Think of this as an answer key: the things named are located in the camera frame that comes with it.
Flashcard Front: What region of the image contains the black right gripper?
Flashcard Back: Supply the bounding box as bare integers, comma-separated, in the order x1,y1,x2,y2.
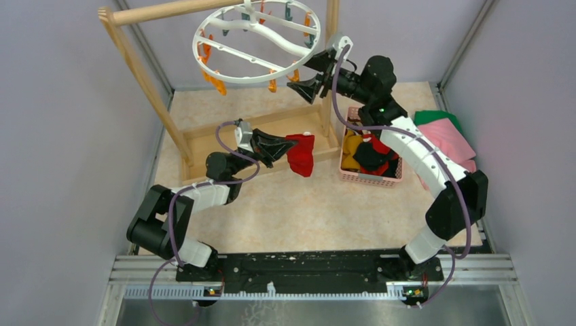
286,51,371,106

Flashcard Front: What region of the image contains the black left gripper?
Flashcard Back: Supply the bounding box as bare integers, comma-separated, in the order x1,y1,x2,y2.
228,128,297,177

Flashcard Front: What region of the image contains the red santa sock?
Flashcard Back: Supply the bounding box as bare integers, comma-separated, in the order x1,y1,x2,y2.
285,132,315,177

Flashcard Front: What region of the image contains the white round clip hanger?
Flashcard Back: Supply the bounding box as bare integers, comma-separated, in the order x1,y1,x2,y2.
192,1,323,95

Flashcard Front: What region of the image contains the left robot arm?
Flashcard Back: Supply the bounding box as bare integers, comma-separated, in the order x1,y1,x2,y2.
126,126,299,281

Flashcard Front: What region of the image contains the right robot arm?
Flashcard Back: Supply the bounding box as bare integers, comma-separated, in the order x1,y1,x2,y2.
288,46,488,280

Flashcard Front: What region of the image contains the mustard yellow sock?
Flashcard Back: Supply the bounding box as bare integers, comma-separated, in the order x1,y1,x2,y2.
341,130,363,170

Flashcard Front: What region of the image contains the pink perforated plastic basket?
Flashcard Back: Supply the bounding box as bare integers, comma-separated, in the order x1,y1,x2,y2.
339,126,403,188

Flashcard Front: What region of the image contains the green cloth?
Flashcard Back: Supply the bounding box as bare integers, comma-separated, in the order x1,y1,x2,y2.
414,110,463,134

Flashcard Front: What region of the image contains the pink cloth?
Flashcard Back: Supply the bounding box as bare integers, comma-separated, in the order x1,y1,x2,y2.
418,118,478,173

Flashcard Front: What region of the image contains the wooden hanger rack frame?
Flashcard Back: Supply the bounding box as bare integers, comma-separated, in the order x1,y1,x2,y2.
98,1,334,184

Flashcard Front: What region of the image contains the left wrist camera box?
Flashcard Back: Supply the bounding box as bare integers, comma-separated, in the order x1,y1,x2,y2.
234,120,253,153

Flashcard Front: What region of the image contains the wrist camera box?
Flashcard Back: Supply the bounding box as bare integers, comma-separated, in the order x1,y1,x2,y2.
325,33,354,60
234,120,253,153

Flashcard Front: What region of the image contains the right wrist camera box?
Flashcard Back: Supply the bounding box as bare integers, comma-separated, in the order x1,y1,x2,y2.
325,33,354,60

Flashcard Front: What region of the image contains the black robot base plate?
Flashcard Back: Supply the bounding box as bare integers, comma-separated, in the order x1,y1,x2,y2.
176,249,444,294

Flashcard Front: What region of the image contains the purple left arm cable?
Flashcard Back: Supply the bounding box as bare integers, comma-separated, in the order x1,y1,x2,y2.
147,120,261,326

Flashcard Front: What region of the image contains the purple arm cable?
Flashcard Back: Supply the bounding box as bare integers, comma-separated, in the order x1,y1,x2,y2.
147,120,261,326
330,43,473,311

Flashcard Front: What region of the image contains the white toothed cable rail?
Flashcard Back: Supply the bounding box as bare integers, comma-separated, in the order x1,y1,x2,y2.
124,283,406,301

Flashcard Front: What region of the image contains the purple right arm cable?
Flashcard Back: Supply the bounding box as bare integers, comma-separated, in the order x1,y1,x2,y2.
330,43,473,311

